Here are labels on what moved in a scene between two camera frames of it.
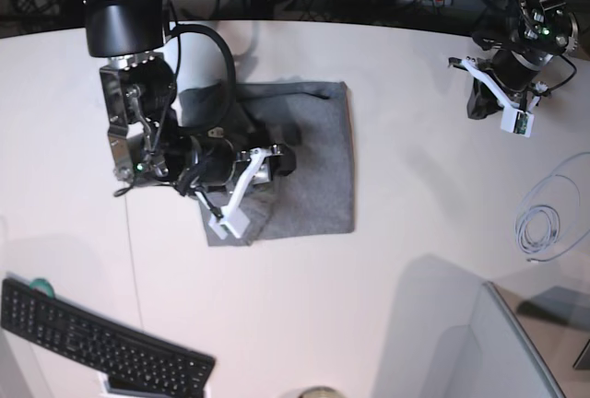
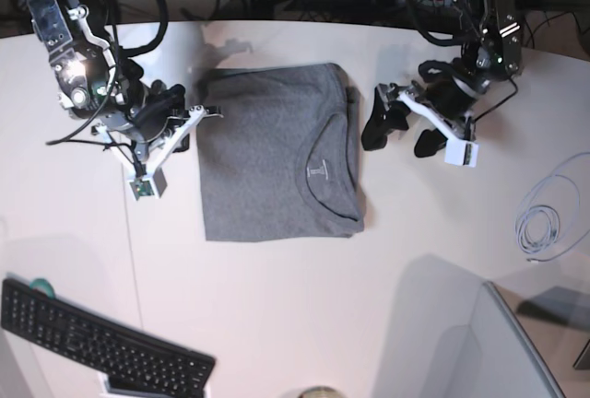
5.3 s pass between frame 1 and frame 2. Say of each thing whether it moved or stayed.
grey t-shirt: moved
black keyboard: stayed
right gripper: moved
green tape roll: stayed
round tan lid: stayed
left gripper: moved
